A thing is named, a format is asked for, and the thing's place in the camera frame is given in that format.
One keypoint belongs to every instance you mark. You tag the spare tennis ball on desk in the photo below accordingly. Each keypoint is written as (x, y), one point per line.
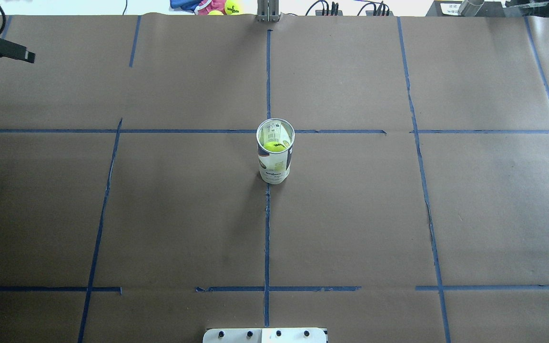
(234, 7)

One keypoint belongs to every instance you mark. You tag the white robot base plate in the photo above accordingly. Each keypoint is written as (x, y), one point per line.
(266, 335)

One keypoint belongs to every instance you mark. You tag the yellow tennis ball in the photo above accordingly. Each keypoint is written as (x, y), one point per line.
(275, 146)

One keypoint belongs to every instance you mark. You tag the aluminium frame post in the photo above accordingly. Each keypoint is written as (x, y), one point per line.
(268, 11)

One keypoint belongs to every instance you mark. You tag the small metal cup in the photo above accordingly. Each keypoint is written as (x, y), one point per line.
(470, 8)

